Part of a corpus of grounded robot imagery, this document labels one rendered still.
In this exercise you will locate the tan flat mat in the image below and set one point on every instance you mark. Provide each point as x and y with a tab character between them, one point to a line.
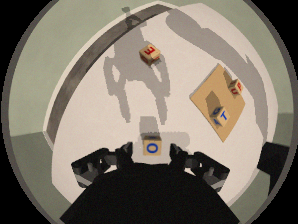
214	93

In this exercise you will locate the wooden letter block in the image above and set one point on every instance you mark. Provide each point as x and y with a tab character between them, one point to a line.
149	54
152	146
220	116
235	87

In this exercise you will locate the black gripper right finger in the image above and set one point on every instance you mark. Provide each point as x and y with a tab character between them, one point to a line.
213	172

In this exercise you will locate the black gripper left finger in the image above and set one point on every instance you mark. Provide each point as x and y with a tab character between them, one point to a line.
88	167

